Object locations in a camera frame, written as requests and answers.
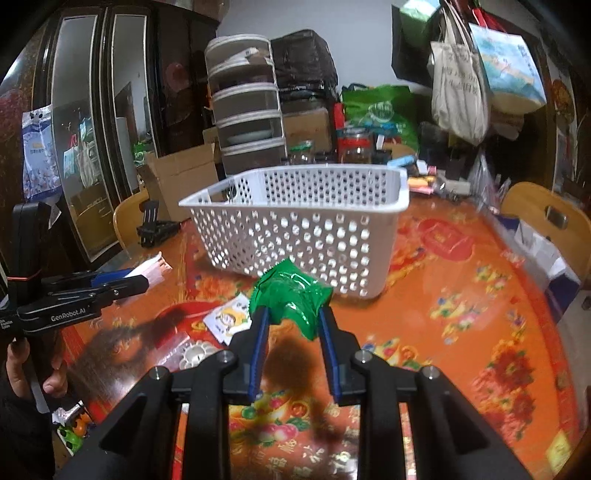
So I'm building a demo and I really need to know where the person's left hand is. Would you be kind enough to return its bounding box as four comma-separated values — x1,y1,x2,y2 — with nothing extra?
6,332,69,398

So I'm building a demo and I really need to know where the person's left forearm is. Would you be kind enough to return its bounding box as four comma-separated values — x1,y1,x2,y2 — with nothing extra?
0,364,58,480

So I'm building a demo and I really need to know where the blue printed tote bag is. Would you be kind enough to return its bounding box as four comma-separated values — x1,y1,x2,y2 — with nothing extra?
467,20,549,115

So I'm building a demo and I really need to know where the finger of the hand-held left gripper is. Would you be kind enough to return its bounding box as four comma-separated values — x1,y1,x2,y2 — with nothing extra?
41,268,141,295
46,276,151,307

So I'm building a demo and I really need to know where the glass jar with red lid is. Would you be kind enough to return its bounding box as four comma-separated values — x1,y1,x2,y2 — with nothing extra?
338,128,374,165

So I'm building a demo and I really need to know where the dark mirrored wardrobe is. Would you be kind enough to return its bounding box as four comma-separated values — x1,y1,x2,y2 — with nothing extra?
0,0,219,268

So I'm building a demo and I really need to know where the beige canvas tote bag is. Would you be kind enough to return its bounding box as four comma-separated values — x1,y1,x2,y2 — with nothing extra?
430,4,491,145

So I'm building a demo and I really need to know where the pink and white packet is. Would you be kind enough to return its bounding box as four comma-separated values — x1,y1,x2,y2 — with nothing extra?
124,251,174,288

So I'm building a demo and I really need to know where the wooden chair with handle hole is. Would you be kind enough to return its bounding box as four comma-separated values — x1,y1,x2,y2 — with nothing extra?
501,182,588,296

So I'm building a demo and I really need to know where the plain wooden chair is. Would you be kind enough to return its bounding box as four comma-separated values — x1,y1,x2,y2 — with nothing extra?
113,188,154,260

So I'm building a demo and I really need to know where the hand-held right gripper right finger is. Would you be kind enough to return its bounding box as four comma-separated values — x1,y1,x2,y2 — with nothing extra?
318,306,533,480

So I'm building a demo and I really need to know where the white flower-shaped plastic piece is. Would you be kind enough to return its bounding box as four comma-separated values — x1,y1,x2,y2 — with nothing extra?
177,343,219,371

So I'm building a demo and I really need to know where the open cardboard box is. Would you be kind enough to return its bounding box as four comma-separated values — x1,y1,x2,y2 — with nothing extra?
137,142,223,223

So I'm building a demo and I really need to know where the brown cardboard box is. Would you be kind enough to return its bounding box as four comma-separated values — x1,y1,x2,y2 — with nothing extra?
281,110,334,154

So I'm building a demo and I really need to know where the black clamp tool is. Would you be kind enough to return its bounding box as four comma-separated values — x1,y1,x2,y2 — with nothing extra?
136,199,182,249

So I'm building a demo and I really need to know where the white perforated plastic basket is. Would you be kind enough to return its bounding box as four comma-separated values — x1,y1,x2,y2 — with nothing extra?
178,165,411,300

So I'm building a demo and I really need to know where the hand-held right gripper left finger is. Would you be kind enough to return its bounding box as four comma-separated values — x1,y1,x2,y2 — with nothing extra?
55,306,271,480

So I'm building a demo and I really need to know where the white cartoon snack packet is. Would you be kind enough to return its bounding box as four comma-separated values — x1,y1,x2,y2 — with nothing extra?
202,295,254,348

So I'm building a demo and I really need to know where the green shopping bag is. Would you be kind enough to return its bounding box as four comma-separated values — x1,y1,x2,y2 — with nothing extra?
341,84,422,154

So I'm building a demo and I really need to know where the red printed tablecloth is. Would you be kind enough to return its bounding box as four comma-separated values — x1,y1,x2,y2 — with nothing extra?
60,194,583,480

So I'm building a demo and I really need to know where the glass jar with green lid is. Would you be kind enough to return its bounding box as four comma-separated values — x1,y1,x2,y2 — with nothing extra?
288,140,315,166

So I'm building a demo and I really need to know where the green snack packet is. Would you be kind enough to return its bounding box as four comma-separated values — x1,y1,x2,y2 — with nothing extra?
249,259,334,341

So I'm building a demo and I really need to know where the blue hanging packet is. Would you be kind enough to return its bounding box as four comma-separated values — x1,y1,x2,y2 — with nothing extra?
21,105,64,200

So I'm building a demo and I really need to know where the black bag on boxes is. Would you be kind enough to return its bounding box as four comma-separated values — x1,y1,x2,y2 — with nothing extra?
270,28,339,103

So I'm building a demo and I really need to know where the green toy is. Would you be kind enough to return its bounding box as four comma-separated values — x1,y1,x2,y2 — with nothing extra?
54,406,95,455

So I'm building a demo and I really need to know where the clear plastic drawer tower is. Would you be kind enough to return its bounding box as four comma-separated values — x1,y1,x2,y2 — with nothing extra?
204,34,289,177

